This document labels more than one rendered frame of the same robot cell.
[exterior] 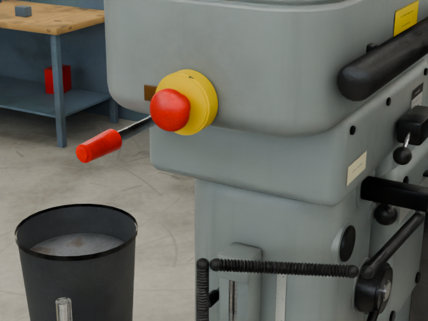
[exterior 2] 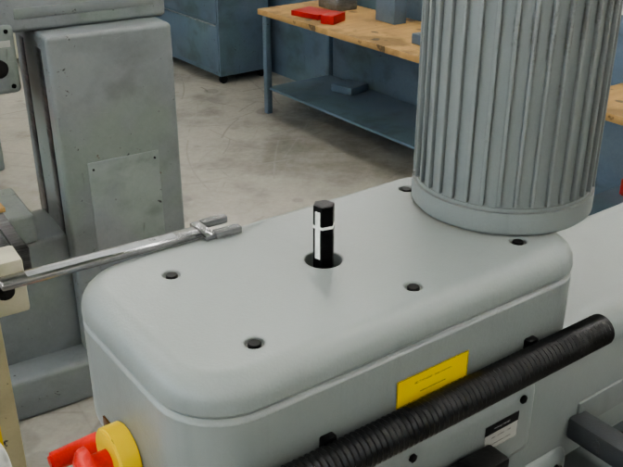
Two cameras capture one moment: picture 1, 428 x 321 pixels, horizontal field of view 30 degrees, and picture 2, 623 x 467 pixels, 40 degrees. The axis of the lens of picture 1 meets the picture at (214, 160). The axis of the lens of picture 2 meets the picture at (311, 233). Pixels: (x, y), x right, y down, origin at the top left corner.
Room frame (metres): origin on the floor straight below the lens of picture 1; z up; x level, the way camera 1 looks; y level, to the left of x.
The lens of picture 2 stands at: (0.25, -0.39, 2.28)
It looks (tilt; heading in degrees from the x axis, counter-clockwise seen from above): 26 degrees down; 25
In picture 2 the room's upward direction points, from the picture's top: straight up
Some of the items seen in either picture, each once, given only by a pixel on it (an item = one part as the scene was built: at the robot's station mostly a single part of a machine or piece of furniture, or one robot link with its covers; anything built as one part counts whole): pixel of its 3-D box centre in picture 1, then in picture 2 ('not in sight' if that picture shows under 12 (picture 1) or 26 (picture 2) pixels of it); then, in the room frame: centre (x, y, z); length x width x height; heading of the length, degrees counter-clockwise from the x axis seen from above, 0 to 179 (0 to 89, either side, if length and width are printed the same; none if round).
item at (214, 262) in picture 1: (291, 268); not in sight; (0.73, -0.08, 1.58); 0.17 x 0.01 x 0.01; 85
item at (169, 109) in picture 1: (172, 108); (94, 466); (0.70, 0.04, 1.76); 0.04 x 0.03 x 0.04; 61
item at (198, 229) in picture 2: not in sight; (124, 251); (0.85, 0.10, 1.89); 0.24 x 0.04 x 0.01; 148
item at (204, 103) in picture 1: (186, 102); (119, 456); (0.72, 0.03, 1.76); 0.06 x 0.02 x 0.06; 61
